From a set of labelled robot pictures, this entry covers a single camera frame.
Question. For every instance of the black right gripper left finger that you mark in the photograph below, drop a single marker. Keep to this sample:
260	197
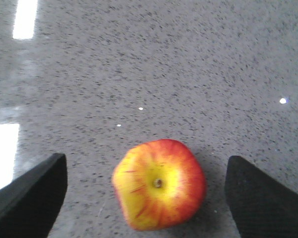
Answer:
31	203

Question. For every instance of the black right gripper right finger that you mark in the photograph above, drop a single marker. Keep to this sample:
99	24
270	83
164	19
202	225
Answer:
260	206

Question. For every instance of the red yellow apple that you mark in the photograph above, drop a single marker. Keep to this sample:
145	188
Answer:
159	184

